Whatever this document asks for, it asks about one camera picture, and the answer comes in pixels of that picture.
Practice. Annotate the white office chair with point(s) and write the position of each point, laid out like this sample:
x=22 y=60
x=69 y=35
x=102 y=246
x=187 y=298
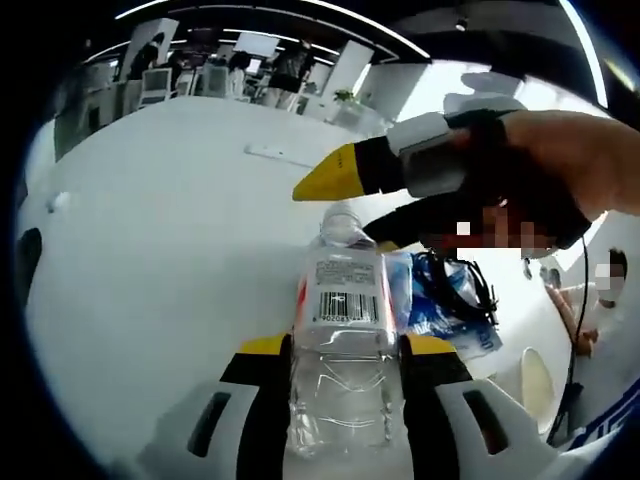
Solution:
x=156 y=85
x=216 y=80

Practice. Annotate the black computer mouse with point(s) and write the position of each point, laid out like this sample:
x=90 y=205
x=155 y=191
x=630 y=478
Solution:
x=31 y=250

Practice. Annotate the green potted plant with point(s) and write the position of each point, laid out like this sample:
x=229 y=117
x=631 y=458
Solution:
x=345 y=95

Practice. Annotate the lit white monitor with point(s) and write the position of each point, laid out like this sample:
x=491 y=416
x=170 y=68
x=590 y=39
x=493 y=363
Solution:
x=256 y=45

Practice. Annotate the white paper cup green print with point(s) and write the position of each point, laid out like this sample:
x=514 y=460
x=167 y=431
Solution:
x=537 y=382

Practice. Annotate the blue tissue pack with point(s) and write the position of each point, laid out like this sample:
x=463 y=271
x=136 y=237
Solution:
x=400 y=290

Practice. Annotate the person's right hand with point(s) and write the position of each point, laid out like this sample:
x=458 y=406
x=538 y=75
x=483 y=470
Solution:
x=550 y=150

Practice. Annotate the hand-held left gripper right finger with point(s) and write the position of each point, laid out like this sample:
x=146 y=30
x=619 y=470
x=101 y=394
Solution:
x=435 y=400

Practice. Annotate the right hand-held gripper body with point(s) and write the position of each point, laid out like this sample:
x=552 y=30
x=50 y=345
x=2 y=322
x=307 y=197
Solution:
x=480 y=107

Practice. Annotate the person's white shirt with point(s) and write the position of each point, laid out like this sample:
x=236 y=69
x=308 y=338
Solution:
x=610 y=420

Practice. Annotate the small white round object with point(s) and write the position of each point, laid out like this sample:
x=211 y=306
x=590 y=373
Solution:
x=60 y=201

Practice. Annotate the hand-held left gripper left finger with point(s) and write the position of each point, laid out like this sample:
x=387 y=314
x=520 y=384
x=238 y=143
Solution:
x=260 y=400

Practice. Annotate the clear plastic water bottle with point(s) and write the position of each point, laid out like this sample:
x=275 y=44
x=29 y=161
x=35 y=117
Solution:
x=345 y=280

